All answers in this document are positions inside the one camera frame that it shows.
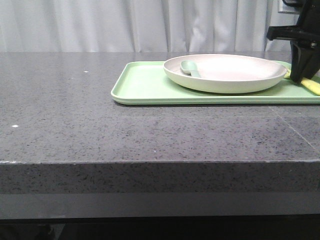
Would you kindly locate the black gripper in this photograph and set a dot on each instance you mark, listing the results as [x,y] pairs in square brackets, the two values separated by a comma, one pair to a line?
[305,59]

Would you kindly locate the yellow plastic fork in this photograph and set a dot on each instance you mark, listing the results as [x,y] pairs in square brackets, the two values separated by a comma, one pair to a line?
[309,84]

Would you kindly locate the white round plate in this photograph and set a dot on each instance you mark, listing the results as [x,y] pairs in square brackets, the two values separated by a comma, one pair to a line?
[226,73]

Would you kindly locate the pale green spoon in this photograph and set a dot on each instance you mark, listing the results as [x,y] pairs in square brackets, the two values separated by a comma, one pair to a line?
[189,68]

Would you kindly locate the light green serving tray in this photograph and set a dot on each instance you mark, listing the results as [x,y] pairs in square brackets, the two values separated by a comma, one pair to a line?
[145,83]

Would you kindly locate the white pleated curtain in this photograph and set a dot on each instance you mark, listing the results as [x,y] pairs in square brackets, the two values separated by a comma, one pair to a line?
[141,25]

